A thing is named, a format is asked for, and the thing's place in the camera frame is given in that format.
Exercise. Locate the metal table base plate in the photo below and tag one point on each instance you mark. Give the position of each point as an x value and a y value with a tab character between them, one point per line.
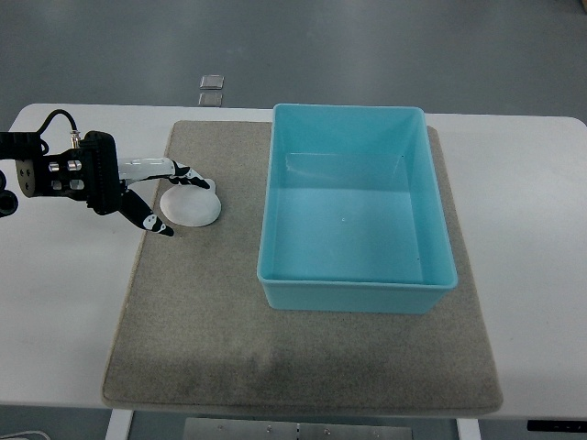
208	429

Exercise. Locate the white table leg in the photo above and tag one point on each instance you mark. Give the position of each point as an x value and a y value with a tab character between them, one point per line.
468	429
119	425

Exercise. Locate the lower silver floor plate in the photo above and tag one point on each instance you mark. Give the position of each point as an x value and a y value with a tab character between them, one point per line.
210	99

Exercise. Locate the white right table leg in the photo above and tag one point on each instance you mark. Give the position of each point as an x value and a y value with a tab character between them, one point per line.
468	429

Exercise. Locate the white plush bunny toy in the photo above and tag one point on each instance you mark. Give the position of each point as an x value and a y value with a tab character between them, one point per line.
190	205

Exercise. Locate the grey felt mat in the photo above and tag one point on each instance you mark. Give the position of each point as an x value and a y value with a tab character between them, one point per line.
197	334

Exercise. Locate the white left table leg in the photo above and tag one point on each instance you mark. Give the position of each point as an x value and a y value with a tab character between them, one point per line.
119	425

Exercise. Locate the blue plastic box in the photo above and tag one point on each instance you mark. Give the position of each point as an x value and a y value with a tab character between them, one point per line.
353	218

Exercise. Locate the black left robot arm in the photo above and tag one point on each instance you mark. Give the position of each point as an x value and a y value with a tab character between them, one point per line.
28	148

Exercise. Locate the upper silver floor plate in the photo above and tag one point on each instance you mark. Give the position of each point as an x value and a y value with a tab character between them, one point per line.
212	82

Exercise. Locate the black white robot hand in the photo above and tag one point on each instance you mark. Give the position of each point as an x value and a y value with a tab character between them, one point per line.
92	173

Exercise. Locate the black table control panel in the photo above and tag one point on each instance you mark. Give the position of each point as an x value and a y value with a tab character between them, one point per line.
557	426

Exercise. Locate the silver floor plate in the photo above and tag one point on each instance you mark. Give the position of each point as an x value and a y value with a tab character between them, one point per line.
210	99
212	82

